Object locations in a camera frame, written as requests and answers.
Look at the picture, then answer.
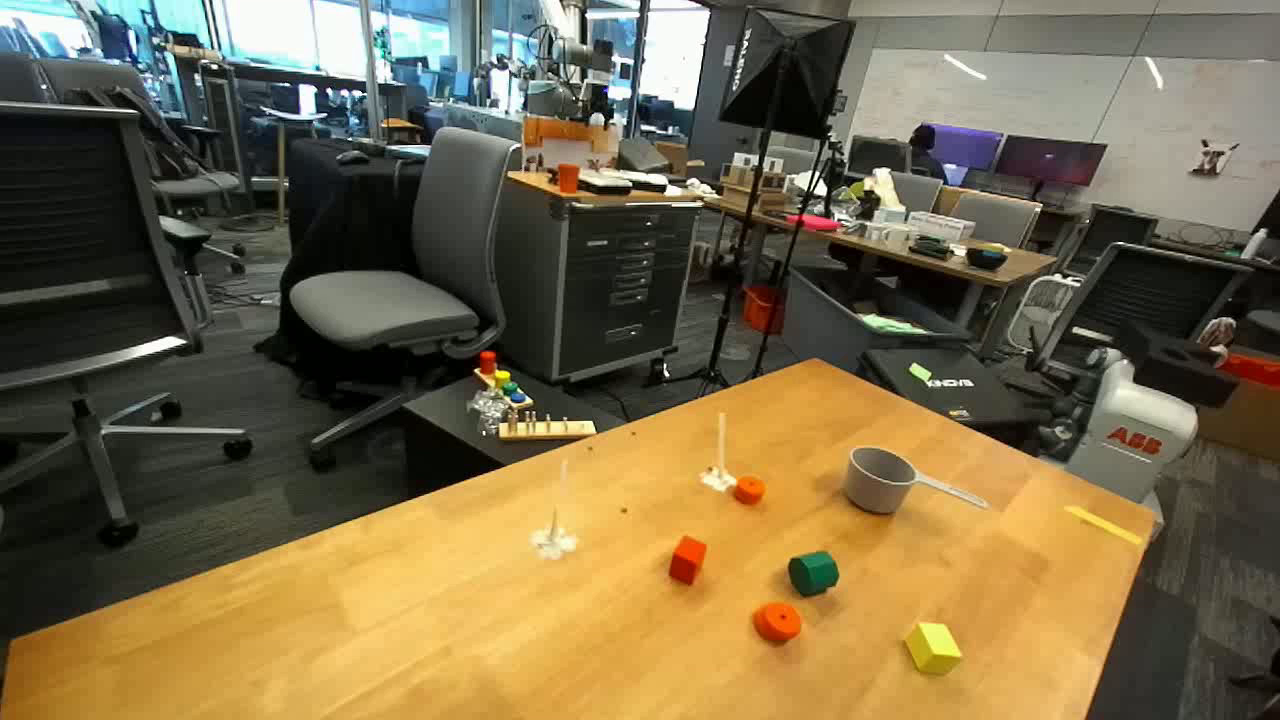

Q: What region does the wide computer monitor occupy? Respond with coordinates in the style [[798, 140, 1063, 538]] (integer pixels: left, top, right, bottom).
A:
[[993, 133, 1113, 194]]

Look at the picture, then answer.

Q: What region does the black case green label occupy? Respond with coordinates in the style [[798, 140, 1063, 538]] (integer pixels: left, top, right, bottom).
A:
[[860, 342, 1043, 433]]

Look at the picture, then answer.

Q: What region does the yellow tape strip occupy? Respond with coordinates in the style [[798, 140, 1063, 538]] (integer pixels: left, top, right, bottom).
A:
[[1061, 499, 1154, 551]]

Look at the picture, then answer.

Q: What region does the white peg stand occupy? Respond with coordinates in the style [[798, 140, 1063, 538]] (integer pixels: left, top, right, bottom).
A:
[[702, 407, 742, 496]]

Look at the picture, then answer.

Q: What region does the black mesh office chair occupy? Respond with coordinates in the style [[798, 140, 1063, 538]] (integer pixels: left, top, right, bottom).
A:
[[0, 95, 256, 551]]

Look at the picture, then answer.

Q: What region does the red-orange cube block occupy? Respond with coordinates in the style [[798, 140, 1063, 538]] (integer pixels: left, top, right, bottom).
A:
[[664, 531, 714, 586]]

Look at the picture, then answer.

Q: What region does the black softbox light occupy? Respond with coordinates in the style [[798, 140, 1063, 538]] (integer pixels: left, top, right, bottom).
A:
[[717, 12, 860, 145]]

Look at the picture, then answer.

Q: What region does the clear plastic bag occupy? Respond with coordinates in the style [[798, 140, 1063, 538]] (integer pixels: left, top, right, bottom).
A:
[[470, 391, 521, 438]]

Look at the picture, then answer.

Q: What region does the orange white box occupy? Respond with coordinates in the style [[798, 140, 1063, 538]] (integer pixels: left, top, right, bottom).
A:
[[516, 111, 626, 172]]

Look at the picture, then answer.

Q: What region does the wooden desk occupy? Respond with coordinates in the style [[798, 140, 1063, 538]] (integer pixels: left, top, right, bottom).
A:
[[704, 193, 1061, 330]]

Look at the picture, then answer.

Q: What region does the black low table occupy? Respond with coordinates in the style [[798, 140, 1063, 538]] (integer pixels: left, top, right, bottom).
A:
[[402, 370, 633, 496]]

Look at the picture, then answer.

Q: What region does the grey measuring cup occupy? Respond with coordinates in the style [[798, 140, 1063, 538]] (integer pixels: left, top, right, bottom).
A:
[[841, 445, 997, 519]]

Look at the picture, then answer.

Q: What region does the clear peg stand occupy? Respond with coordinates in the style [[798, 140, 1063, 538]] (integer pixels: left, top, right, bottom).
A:
[[527, 457, 583, 562]]

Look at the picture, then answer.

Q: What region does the black light stand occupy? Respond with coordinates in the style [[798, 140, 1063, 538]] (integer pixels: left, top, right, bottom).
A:
[[697, 75, 809, 391]]

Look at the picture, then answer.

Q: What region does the grey office chair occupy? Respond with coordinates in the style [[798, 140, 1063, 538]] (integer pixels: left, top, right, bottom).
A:
[[286, 123, 523, 471]]

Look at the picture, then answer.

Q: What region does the grey drawer cabinet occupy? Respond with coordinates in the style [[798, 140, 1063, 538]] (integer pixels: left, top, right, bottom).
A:
[[493, 168, 710, 387]]

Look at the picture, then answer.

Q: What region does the orange disc block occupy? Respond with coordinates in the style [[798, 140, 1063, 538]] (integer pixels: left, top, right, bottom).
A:
[[750, 599, 809, 647]]

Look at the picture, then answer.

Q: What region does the green cylinder block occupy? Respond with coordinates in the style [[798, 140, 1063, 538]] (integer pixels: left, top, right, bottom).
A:
[[784, 547, 843, 599]]

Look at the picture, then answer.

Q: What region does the yellow cube block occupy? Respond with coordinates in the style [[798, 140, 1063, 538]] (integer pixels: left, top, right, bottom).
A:
[[902, 621, 968, 678]]

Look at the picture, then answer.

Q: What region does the orange bucket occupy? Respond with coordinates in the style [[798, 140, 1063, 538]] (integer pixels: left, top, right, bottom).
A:
[[742, 278, 792, 337]]

